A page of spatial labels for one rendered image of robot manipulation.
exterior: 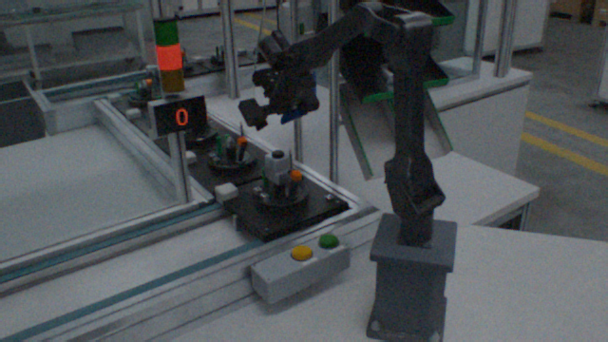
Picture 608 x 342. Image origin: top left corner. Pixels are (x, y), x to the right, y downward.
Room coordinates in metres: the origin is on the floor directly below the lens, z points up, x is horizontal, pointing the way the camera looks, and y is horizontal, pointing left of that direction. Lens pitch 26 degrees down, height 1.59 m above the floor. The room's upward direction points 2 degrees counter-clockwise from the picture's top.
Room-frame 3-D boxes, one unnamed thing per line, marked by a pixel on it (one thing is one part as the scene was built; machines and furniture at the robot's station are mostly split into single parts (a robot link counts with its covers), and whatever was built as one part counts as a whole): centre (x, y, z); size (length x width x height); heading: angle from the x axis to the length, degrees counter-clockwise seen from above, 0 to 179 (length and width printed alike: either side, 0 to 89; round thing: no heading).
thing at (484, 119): (2.50, -0.57, 0.43); 1.11 x 0.68 x 0.86; 124
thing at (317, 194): (1.10, 0.06, 0.96); 0.24 x 0.24 x 0.02; 34
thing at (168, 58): (1.09, 0.28, 1.33); 0.05 x 0.05 x 0.05
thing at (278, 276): (0.87, 0.01, 0.93); 0.21 x 0.07 x 0.06; 124
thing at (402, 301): (0.77, -0.20, 0.96); 0.15 x 0.15 x 0.20; 72
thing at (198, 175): (1.31, 0.20, 1.01); 0.24 x 0.24 x 0.13; 34
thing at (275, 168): (1.10, 0.06, 1.06); 0.08 x 0.04 x 0.07; 34
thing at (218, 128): (1.51, 0.34, 1.01); 0.24 x 0.24 x 0.13; 34
